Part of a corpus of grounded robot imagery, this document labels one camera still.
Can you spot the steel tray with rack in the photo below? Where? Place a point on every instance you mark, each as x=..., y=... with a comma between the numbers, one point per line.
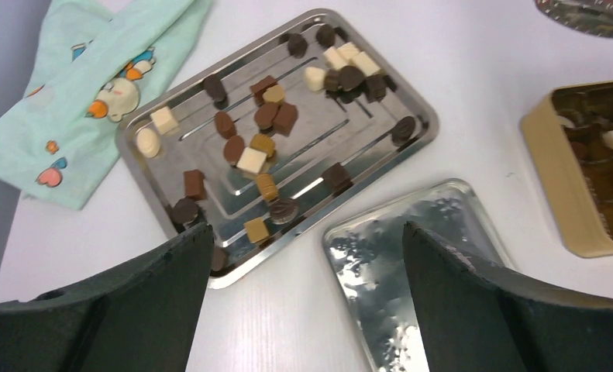
x=339, y=145

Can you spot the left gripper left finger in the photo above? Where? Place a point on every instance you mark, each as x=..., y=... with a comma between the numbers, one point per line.
x=140, y=315

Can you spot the green printed cloth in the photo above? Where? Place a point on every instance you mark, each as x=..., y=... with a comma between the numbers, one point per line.
x=93, y=68

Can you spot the gold chocolate box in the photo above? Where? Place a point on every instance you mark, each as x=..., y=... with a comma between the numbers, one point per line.
x=569, y=135

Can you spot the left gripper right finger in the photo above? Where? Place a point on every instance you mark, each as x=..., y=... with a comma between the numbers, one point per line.
x=478, y=315

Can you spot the metal serving tongs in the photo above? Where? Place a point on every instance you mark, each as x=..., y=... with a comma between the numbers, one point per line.
x=594, y=17

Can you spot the small square steel tray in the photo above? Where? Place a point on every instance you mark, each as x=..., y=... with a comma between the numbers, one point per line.
x=365, y=253

